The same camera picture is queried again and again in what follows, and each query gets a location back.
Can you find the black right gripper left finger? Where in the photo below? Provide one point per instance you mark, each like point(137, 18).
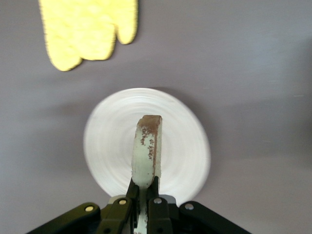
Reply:
point(117, 214)

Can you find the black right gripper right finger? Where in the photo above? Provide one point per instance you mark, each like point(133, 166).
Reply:
point(158, 214)

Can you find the round wooden plate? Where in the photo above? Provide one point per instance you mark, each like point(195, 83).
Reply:
point(109, 146)

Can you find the brown-crust bread slice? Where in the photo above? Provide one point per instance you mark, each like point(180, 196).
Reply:
point(146, 146)

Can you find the yellow quilted oven mitt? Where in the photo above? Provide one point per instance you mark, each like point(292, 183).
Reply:
point(61, 44)
point(102, 29)

